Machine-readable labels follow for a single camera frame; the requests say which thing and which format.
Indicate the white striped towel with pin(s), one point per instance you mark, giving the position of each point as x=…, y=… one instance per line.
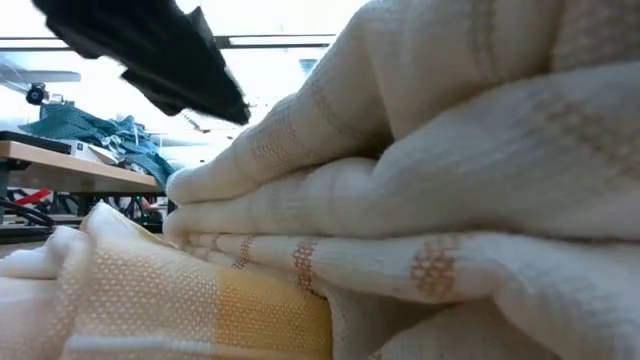
x=475, y=285

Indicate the blue cloth pile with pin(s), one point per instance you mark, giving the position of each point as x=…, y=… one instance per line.
x=110, y=137

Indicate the white flat box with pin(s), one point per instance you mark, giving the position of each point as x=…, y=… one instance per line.
x=85, y=150

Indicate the yellow checked towel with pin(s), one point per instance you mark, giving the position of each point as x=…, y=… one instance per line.
x=150, y=300

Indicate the black ceiling spotlight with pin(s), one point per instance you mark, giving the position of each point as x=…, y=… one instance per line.
x=35, y=93

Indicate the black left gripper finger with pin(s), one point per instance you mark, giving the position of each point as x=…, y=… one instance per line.
x=195, y=85

